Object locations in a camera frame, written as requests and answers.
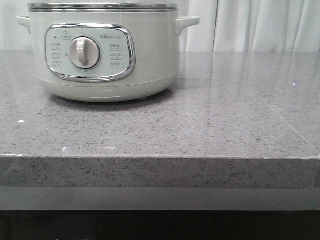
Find pale green electric pot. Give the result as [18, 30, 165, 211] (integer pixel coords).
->
[16, 11, 200, 103]

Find white curtain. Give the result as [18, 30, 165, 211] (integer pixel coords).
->
[0, 0, 320, 53]

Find glass pot lid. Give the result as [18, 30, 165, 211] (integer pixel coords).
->
[27, 2, 178, 13]

